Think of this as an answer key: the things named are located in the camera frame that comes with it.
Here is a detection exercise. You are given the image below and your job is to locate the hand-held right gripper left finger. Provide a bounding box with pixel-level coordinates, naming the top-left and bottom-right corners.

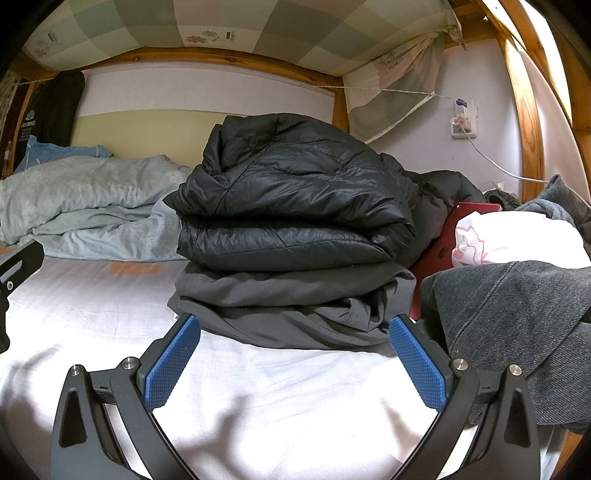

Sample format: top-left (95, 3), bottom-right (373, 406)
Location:
top-left (50, 313), bottom-right (201, 480)

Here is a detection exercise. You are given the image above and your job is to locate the checked hanging curtain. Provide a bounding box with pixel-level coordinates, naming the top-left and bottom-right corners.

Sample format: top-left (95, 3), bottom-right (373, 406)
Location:
top-left (344, 32), bottom-right (462, 144)

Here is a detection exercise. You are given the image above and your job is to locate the white wall socket with charger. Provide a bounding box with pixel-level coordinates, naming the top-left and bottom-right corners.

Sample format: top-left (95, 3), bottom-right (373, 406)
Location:
top-left (450, 97), bottom-right (481, 138)

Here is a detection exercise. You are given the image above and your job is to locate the wooden bunk bed frame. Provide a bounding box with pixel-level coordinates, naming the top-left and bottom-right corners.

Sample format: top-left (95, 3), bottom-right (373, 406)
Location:
top-left (0, 0), bottom-right (591, 204)

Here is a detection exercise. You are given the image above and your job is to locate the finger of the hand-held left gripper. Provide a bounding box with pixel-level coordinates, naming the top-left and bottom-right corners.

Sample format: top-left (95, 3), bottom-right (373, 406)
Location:
top-left (0, 240), bottom-right (44, 354)

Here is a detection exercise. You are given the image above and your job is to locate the white charging cable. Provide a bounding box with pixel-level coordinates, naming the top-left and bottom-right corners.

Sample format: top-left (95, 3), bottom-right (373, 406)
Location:
top-left (466, 131), bottom-right (591, 208)

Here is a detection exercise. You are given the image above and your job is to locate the black hanging garment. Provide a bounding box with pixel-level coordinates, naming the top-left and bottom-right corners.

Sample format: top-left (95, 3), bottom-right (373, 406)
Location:
top-left (14, 70), bottom-right (86, 178)

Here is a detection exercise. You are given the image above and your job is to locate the black puffer jacket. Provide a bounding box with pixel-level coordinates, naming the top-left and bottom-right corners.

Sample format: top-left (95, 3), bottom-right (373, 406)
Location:
top-left (163, 113), bottom-right (419, 278)

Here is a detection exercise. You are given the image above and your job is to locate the white plush pillow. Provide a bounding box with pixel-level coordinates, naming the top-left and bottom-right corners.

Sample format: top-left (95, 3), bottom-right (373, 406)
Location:
top-left (450, 211), bottom-right (591, 268)

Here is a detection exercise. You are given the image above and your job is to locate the light blue quilt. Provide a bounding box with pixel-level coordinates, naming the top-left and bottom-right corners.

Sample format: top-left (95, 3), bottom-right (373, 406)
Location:
top-left (0, 154), bottom-right (195, 263)

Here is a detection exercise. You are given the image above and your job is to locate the red tablet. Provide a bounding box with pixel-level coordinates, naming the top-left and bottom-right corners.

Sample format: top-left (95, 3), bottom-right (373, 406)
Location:
top-left (409, 202), bottom-right (503, 321)

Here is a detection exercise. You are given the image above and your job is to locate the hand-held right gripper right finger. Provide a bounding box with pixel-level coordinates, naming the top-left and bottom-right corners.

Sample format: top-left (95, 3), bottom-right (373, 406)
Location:
top-left (389, 314), bottom-right (542, 480)

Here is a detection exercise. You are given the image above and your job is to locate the black thick coat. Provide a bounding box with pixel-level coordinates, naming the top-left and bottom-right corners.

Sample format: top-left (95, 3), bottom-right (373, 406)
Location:
top-left (402, 170), bottom-right (485, 271)

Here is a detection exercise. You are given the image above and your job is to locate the grey folded garment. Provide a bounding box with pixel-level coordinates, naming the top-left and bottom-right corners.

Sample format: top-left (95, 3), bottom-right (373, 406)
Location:
top-left (166, 261), bottom-right (419, 349)

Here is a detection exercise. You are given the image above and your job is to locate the dark grey twill garment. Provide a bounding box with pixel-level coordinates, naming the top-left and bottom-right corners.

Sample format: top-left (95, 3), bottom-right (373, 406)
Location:
top-left (420, 261), bottom-right (591, 435)

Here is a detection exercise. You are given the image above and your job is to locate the brown patterned curtain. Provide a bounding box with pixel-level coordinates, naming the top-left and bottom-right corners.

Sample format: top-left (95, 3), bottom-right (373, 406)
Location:
top-left (0, 69), bottom-right (24, 139)

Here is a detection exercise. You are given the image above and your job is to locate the checked bunk mattress sheet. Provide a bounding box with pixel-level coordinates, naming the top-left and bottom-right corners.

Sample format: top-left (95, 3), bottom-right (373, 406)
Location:
top-left (21, 0), bottom-right (462, 77)

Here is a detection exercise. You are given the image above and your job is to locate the grey knit garment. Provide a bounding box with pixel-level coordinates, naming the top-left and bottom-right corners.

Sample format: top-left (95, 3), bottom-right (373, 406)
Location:
top-left (499, 174), bottom-right (591, 232)

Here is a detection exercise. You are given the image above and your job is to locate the blue pillow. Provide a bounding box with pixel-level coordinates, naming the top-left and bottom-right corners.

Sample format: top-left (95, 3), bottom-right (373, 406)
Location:
top-left (14, 141), bottom-right (114, 174)

